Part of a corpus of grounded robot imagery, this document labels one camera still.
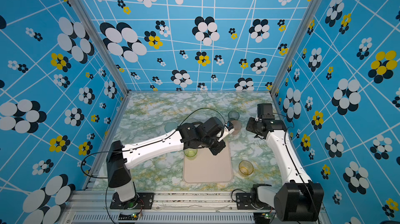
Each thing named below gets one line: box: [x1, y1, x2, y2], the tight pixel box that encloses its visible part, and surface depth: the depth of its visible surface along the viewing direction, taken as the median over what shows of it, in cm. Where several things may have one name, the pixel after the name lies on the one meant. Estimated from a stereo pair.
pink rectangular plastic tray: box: [182, 140, 233, 184], surface depth 84 cm
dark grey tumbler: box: [228, 110, 240, 121], surface depth 100 cm
